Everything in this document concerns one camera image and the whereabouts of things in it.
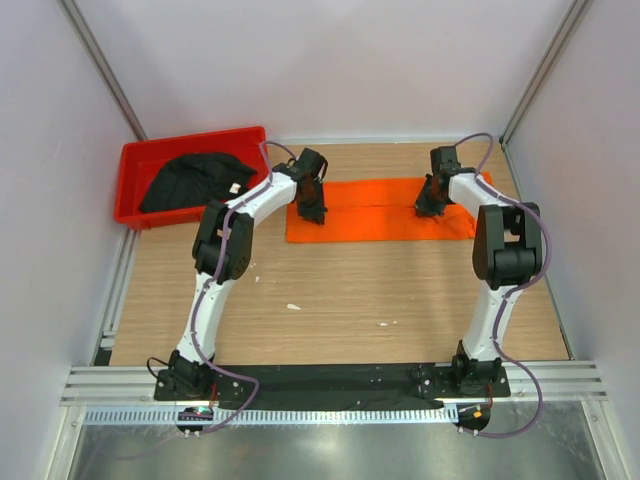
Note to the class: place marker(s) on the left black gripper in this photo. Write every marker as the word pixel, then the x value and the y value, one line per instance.
pixel 317 214

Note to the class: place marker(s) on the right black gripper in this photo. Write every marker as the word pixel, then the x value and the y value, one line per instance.
pixel 423 207

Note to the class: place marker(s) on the orange t shirt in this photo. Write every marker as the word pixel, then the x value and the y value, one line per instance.
pixel 378 210

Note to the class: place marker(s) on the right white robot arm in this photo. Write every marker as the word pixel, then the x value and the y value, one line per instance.
pixel 507 254

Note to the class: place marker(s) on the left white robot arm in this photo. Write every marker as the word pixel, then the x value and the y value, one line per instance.
pixel 222 252

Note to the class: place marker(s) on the black t shirt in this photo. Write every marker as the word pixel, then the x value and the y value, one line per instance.
pixel 194 179

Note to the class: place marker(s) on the red plastic bin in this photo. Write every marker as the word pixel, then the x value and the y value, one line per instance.
pixel 141 161

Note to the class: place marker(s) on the aluminium frame rail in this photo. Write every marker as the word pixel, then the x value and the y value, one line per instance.
pixel 108 385

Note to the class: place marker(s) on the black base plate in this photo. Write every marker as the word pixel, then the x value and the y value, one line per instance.
pixel 320 382

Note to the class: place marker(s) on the right corner aluminium post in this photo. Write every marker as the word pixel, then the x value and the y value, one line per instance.
pixel 558 43

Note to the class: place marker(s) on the corner aluminium post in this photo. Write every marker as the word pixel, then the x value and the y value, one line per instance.
pixel 558 43
pixel 100 62

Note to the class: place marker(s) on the slotted cable duct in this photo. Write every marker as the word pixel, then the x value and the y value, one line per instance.
pixel 183 416

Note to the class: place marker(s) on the left corner aluminium post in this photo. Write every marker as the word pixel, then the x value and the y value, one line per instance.
pixel 100 62

